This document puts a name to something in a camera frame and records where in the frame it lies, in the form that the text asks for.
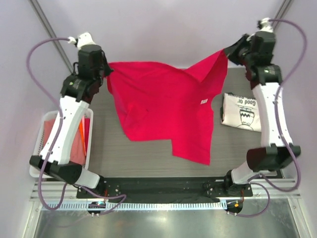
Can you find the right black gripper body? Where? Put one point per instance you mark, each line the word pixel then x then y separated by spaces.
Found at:
pixel 250 58

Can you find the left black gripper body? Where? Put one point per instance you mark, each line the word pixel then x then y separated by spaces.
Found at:
pixel 100 70

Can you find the magenta pink t shirt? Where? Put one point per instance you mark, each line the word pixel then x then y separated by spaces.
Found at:
pixel 155 101

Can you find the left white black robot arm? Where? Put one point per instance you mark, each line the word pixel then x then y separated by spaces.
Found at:
pixel 77 93

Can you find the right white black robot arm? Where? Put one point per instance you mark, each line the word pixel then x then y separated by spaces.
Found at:
pixel 277 150

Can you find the orange t shirt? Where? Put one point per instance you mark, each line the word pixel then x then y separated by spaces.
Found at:
pixel 82 134

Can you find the dark green folded t shirt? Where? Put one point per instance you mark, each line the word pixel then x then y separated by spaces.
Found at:
pixel 222 115

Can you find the white printed folded t shirt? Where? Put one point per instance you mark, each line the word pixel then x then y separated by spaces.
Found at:
pixel 241 112

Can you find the white plastic laundry basket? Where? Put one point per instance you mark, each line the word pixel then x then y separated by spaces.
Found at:
pixel 52 115

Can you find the salmon pink t shirt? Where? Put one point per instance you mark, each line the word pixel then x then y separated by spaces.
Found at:
pixel 77 154

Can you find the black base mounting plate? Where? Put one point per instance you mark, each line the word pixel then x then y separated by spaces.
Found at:
pixel 175 190

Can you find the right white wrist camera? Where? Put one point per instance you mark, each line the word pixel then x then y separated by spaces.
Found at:
pixel 265 25

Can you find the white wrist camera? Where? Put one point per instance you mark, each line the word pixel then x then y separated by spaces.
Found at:
pixel 81 40
pixel 265 25

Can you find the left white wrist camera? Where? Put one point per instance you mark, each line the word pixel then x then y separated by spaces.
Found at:
pixel 81 40

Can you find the right aluminium frame post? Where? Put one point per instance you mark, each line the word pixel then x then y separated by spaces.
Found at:
pixel 283 9

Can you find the aluminium frame post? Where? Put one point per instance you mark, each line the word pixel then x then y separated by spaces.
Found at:
pixel 283 9
pixel 50 32

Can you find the left aluminium frame post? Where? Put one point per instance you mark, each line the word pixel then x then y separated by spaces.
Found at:
pixel 50 32

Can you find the white slotted cable duct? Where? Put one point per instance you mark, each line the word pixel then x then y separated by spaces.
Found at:
pixel 103 206

